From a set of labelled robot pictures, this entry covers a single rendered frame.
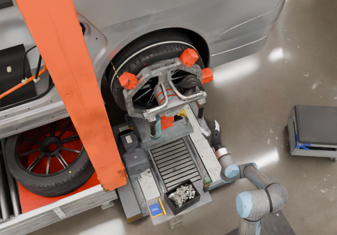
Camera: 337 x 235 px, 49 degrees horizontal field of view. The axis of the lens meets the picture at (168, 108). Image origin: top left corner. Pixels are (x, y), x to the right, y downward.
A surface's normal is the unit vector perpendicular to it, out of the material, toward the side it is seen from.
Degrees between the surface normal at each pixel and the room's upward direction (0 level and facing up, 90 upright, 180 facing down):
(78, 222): 0
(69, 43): 90
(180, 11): 90
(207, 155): 0
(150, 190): 0
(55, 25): 90
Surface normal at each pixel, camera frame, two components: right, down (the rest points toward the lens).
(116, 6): 0.37, 0.69
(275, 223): -0.02, -0.54
